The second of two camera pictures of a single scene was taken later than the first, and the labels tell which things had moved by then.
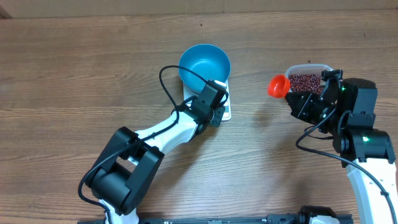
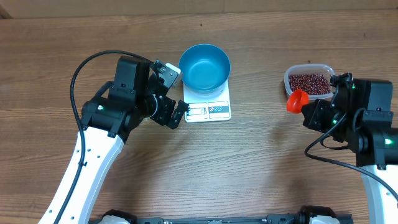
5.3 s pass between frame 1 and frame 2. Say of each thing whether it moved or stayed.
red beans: stayed
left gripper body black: moved
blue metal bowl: stayed
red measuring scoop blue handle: moved
